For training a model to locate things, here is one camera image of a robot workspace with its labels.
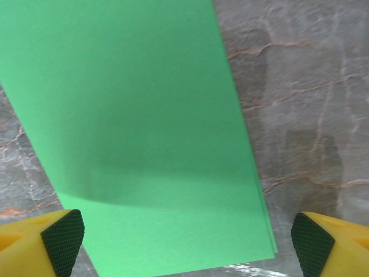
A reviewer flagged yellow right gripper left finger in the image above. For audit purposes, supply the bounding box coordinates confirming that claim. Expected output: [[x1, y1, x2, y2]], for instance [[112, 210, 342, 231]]
[[0, 209, 85, 277]]

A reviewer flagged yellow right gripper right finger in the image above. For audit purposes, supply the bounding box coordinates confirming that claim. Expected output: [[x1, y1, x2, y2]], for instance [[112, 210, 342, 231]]
[[290, 211, 369, 277]]

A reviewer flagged green paper sheet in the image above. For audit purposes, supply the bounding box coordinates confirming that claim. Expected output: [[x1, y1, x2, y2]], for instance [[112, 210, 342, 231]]
[[0, 0, 279, 277]]

